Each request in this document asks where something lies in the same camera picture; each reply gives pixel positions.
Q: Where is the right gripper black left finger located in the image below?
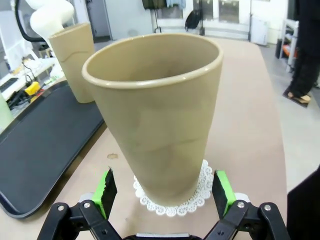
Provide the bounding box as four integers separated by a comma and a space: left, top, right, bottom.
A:
37, 167, 123, 240

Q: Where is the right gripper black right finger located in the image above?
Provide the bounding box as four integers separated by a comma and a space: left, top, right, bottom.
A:
203, 169, 292, 240

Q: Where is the white lace paper coaster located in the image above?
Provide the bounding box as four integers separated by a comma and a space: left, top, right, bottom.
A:
132, 159, 216, 218

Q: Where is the tall beige cup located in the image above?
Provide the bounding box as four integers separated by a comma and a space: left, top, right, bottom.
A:
81, 33, 224, 208
47, 21, 96, 104

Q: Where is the black plastic tray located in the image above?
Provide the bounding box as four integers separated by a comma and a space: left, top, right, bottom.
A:
0, 79, 106, 220

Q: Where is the dark floor mat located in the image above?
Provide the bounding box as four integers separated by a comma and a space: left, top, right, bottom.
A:
282, 89, 312, 109

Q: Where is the yellow tool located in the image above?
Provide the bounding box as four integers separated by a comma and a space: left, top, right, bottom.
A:
24, 81, 41, 97

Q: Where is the pale green object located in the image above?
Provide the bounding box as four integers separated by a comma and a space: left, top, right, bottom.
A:
0, 91, 14, 135

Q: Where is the white workbench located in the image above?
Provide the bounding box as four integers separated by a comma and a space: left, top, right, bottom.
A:
0, 56, 67, 106

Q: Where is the black keyboard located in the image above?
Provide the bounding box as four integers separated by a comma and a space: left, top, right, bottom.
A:
0, 77, 20, 93

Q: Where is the person in patterned skirt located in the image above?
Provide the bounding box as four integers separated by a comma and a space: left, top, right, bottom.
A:
284, 0, 320, 105

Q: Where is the orange item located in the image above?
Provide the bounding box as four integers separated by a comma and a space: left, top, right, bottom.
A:
281, 46, 300, 57

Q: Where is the wooden stool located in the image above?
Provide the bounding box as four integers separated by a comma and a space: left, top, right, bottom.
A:
38, 46, 53, 60

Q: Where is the white air purifier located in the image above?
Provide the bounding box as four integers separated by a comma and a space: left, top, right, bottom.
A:
250, 16, 270, 47

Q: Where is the thin black pole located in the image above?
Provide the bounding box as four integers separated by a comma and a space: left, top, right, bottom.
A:
246, 0, 252, 42

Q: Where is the black backpack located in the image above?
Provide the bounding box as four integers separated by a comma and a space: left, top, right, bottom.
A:
184, 9, 202, 30

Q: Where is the grey door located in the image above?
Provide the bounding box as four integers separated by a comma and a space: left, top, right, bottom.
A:
86, 0, 112, 42

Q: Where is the black stand pole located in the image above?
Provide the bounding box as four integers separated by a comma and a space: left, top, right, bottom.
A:
198, 0, 206, 36

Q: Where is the white shelf rack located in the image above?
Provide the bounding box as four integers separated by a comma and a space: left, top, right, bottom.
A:
276, 18, 301, 74

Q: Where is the dark hanging jacket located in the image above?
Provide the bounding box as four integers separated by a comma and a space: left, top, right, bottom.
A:
141, 0, 167, 10

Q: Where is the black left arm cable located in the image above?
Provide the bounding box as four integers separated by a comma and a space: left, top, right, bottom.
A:
14, 0, 45, 43

